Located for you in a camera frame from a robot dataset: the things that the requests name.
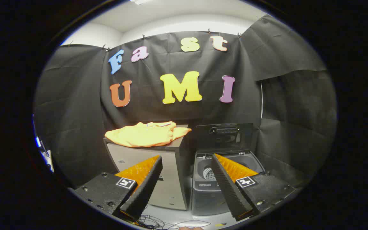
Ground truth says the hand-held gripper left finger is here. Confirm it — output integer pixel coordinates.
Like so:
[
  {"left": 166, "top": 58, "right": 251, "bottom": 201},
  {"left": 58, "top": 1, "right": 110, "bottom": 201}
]
[{"left": 74, "top": 155, "right": 163, "bottom": 221}]

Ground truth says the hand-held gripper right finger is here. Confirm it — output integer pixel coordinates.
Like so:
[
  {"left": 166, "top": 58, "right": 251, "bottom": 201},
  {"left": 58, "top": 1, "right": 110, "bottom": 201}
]
[{"left": 211, "top": 153, "right": 296, "bottom": 221}]

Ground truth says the grey washing machine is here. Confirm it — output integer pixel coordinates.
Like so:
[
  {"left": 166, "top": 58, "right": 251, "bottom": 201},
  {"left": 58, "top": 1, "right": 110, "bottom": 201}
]
[{"left": 191, "top": 150, "right": 266, "bottom": 216}]

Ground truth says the orange polo shirt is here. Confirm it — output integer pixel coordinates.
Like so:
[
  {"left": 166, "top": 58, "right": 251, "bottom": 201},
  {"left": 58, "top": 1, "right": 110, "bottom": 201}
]
[{"left": 104, "top": 121, "right": 192, "bottom": 148}]

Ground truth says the dark washing machine lid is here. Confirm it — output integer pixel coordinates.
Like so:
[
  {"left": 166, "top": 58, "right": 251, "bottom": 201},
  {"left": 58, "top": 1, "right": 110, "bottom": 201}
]
[{"left": 195, "top": 123, "right": 254, "bottom": 152}]

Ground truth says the grey cabinet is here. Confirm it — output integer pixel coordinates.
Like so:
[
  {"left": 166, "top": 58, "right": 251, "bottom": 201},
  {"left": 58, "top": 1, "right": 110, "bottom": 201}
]
[{"left": 103, "top": 125, "right": 191, "bottom": 211}]

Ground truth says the black backdrop cloth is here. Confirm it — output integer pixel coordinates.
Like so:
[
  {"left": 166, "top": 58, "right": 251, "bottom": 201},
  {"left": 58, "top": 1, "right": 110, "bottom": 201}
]
[{"left": 33, "top": 14, "right": 337, "bottom": 189}]

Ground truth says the white and blue clutter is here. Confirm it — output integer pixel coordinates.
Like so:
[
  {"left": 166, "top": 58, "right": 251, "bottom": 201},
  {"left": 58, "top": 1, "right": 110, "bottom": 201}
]
[{"left": 32, "top": 115, "right": 55, "bottom": 173}]

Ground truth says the tangle of black cables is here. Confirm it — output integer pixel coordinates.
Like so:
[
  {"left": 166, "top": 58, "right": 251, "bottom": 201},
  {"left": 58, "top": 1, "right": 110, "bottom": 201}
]
[{"left": 138, "top": 213, "right": 211, "bottom": 230}]

